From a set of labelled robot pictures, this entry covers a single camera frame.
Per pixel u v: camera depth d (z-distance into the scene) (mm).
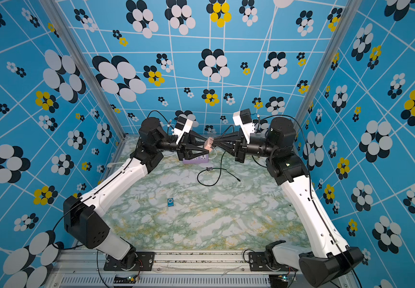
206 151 581
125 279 717
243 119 462
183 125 523
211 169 753
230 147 553
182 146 569
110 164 1083
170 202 906
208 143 568
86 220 416
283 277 705
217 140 535
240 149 502
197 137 601
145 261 738
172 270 722
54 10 693
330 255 365
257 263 723
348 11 687
